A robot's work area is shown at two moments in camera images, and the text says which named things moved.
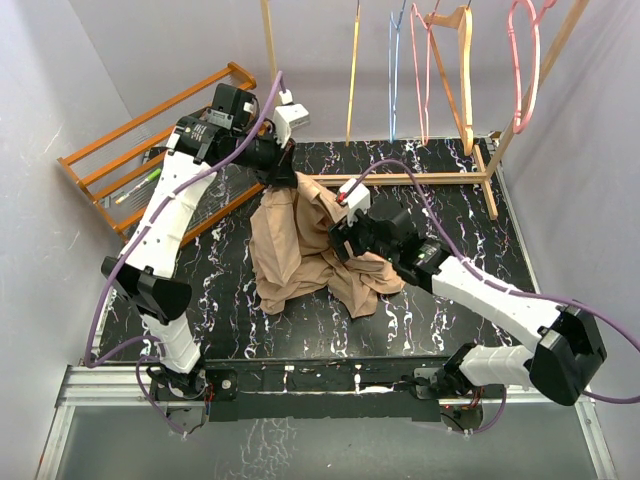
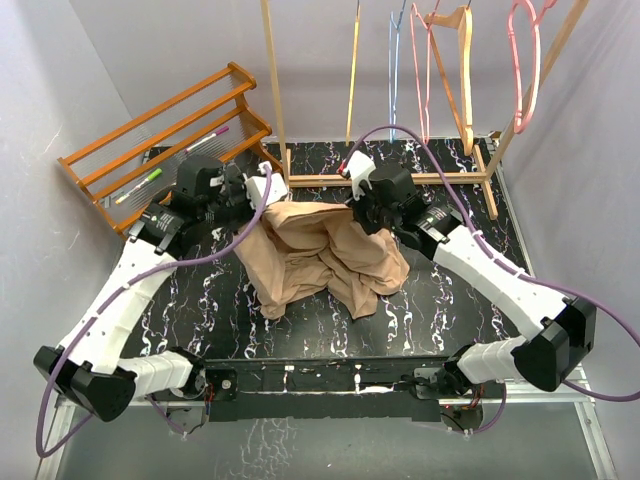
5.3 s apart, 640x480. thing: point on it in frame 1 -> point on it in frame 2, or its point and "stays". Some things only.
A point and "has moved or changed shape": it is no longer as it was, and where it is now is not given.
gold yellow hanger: [352, 71] stays
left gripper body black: [265, 157] -> [233, 207]
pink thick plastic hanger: [518, 128] stays
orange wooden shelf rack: [117, 169] stays
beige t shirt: [292, 254] has moved or changed shape
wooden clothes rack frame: [480, 177] stays
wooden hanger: [461, 18] stays
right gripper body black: [362, 240] -> [372, 218]
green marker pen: [151, 177] stays
